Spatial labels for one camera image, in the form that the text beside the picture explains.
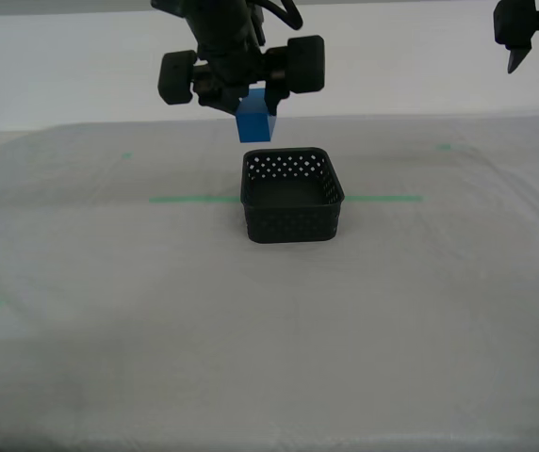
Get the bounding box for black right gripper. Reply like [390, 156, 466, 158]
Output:
[493, 0, 539, 75]

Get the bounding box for white table cloth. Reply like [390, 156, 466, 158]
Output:
[0, 108, 539, 452]

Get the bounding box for black perforated plastic basket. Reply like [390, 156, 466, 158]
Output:
[240, 146, 347, 245]

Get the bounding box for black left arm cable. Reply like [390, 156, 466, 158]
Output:
[262, 0, 304, 30]

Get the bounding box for blue rectangular block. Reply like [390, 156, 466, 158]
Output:
[235, 87, 279, 144]

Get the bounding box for long green tape strip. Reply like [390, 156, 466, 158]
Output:
[149, 193, 424, 204]

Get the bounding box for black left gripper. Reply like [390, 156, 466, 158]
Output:
[156, 13, 326, 118]

